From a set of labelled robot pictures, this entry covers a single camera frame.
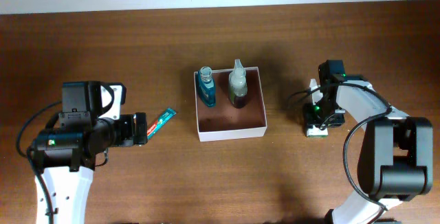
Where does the green white soap box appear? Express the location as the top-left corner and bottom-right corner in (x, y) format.
(305, 126), (329, 137)

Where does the teal red toothpaste box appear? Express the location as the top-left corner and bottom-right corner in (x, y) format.
(146, 108), (177, 140)

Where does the teal mouthwash bottle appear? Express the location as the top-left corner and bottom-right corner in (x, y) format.
(197, 66), (216, 107)

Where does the clear purple liquid bottle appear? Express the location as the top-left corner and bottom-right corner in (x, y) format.
(228, 59), (248, 109)

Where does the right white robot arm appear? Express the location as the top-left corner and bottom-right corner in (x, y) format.
(303, 73), (433, 223)

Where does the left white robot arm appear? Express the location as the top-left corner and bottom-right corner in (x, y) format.
(27, 112), (148, 223)

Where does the white open cardboard box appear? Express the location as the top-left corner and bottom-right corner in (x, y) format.
(195, 67), (267, 142)

